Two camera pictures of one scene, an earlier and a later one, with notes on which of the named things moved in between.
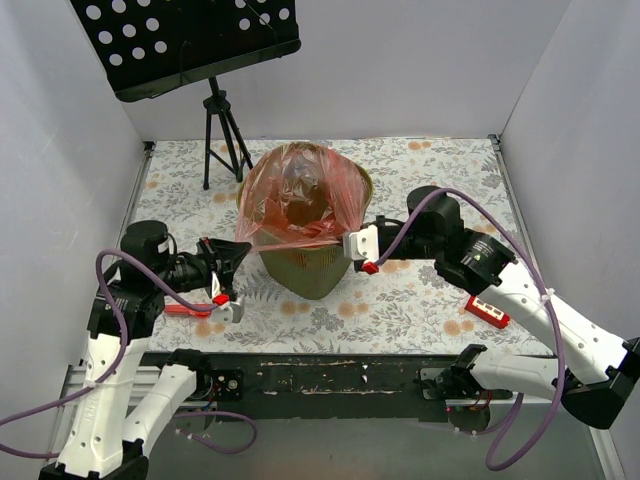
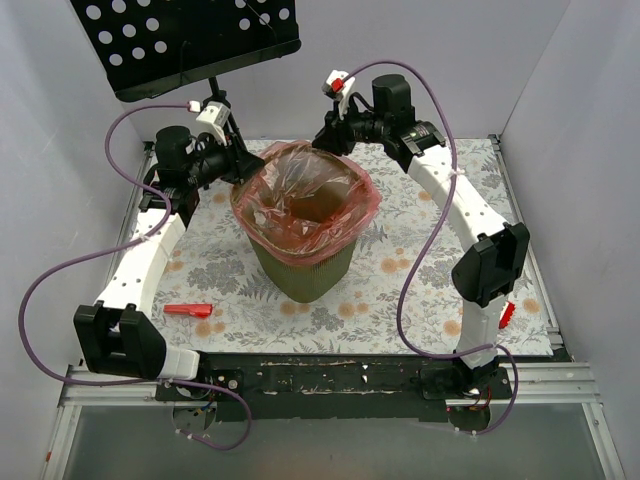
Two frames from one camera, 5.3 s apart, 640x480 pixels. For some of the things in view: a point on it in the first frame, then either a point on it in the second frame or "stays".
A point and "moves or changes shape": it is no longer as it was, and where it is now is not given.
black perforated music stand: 150,47 stays
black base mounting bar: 287,387 stays
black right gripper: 382,240 → 338,133
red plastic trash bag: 297,195 moves or changes shape
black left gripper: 214,262 → 236,158
